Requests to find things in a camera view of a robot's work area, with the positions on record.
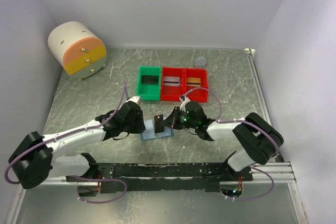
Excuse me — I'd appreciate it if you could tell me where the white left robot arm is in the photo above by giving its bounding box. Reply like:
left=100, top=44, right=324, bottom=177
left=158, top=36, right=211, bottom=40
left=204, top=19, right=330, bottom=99
left=8, top=96, right=145, bottom=189

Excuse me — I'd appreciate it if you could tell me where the green plastic bin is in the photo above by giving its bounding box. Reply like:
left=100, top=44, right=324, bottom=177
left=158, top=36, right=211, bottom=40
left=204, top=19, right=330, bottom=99
left=136, top=66, right=162, bottom=101

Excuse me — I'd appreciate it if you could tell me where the silver credit card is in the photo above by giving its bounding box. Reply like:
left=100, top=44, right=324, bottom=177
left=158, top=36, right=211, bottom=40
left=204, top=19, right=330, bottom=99
left=163, top=76, right=181, bottom=87

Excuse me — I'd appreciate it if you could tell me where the aluminium frame rail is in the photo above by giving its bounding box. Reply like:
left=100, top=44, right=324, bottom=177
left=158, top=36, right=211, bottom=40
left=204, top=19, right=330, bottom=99
left=244, top=48, right=297, bottom=183

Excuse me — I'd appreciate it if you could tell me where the small clear plastic cup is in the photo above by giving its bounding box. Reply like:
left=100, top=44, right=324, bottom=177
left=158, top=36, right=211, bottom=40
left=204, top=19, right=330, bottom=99
left=195, top=57, right=206, bottom=69

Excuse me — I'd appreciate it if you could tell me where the red plastic bin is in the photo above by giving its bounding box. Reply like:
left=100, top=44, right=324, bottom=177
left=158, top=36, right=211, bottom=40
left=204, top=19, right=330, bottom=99
left=183, top=68, right=208, bottom=103
left=160, top=67, right=185, bottom=102

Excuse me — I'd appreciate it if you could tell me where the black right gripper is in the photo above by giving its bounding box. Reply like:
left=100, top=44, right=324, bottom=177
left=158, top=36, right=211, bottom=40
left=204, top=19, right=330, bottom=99
left=160, top=106, right=197, bottom=130

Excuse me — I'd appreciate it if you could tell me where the blue card holder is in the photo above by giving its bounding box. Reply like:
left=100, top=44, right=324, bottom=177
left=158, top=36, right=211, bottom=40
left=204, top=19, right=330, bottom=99
left=140, top=119, right=174, bottom=142

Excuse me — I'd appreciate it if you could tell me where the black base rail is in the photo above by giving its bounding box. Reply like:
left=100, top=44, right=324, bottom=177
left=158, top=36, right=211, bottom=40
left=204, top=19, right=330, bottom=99
left=65, top=162, right=254, bottom=193

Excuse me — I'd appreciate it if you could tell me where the black VIP credit card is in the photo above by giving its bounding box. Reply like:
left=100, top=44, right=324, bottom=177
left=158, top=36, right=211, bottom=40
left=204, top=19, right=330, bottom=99
left=154, top=114, right=164, bottom=134

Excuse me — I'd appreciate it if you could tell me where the round pastel drawer cabinet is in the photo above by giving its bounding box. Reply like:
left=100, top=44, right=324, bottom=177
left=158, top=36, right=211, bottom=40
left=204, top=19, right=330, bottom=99
left=47, top=21, right=107, bottom=80

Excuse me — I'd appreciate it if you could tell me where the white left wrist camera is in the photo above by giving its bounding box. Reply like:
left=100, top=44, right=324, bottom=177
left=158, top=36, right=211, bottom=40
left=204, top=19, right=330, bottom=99
left=127, top=96, right=142, bottom=105

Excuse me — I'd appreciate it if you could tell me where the gold credit card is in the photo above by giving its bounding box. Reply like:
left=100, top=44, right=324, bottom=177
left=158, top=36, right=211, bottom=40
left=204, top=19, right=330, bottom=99
left=186, top=77, right=202, bottom=88

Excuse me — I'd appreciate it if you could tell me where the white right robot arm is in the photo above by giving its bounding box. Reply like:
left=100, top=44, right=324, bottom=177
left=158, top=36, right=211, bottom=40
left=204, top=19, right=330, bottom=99
left=162, top=101, right=284, bottom=181

